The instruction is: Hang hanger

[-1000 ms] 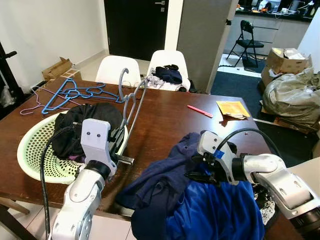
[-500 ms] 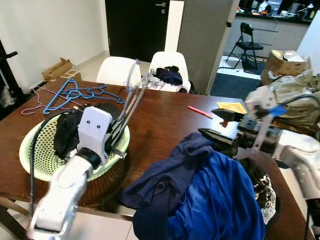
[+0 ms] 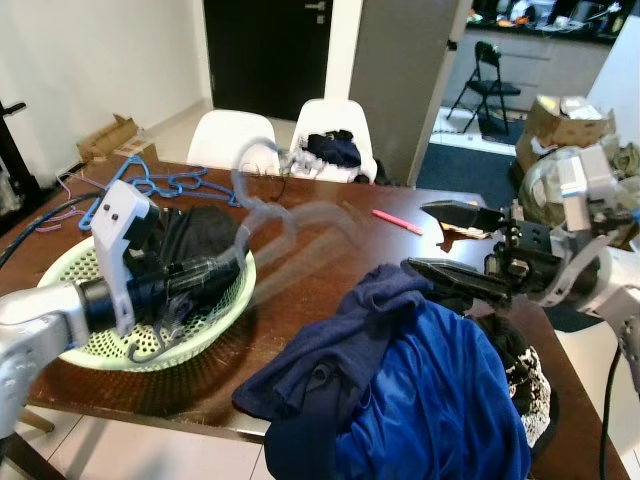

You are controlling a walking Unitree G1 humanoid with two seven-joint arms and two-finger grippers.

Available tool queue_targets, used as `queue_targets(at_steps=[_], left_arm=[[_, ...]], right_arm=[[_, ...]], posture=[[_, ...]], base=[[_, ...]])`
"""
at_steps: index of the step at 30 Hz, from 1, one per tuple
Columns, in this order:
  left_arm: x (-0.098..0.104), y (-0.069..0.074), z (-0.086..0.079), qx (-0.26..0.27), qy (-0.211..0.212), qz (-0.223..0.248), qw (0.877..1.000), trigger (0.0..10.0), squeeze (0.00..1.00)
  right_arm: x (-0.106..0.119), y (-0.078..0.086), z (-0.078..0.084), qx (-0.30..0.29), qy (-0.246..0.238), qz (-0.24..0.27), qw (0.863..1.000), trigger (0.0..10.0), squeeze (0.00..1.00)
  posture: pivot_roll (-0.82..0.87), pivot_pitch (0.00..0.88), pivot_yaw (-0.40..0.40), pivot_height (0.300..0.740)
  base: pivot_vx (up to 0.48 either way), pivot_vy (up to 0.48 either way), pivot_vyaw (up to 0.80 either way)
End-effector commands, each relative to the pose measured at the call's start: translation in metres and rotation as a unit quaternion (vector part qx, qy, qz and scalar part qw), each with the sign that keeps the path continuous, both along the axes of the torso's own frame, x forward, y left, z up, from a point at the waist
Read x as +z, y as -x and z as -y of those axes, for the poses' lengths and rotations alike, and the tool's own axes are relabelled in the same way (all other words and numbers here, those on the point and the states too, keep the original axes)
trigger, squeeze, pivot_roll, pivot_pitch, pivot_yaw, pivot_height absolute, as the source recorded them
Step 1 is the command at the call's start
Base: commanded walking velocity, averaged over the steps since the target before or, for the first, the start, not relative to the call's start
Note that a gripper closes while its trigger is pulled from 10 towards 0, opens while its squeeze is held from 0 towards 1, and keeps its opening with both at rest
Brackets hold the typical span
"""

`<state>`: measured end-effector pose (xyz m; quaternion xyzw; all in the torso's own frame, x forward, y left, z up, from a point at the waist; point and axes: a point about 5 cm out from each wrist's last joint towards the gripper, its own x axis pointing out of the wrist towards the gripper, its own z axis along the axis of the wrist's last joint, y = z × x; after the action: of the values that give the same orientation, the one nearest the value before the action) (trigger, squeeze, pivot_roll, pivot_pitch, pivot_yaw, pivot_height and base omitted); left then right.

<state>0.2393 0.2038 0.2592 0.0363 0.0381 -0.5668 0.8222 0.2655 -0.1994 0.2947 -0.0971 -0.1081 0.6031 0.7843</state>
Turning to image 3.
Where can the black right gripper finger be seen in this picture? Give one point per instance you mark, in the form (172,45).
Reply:
(455,280)
(465,215)

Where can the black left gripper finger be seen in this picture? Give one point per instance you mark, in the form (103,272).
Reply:
(229,274)
(228,254)

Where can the black Petronas printed shirt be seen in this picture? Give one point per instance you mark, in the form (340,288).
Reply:
(190,230)

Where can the grey plastic hanger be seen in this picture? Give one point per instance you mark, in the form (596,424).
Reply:
(300,215)

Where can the navy blue garment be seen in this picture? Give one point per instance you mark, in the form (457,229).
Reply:
(320,350)

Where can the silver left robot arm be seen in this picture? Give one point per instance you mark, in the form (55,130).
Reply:
(35,330)

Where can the green plastic basket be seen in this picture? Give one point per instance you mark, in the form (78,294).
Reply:
(225,310)

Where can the pink pen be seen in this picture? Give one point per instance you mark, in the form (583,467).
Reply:
(397,221)

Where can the white shell chair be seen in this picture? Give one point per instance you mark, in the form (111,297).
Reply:
(225,140)
(340,112)

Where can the black white patterned garment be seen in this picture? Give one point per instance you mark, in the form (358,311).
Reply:
(530,385)

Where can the royal blue jersey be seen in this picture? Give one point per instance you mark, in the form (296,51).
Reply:
(430,400)

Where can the dark clothes pile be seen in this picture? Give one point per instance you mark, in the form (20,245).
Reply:
(335,150)

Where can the flat open cardboard box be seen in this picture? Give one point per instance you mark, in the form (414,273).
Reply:
(105,140)

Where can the black folding chair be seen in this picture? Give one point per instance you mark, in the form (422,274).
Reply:
(488,52)

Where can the grey kitchen counter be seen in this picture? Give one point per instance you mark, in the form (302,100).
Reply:
(560,65)

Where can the black stand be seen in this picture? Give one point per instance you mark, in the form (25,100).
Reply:
(15,150)

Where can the black door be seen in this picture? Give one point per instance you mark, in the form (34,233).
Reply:
(265,55)

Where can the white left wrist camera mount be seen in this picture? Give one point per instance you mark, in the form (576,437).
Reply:
(120,225)

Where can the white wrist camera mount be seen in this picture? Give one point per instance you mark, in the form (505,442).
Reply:
(590,185)
(120,225)

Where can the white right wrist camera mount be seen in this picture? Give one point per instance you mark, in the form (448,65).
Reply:
(590,185)

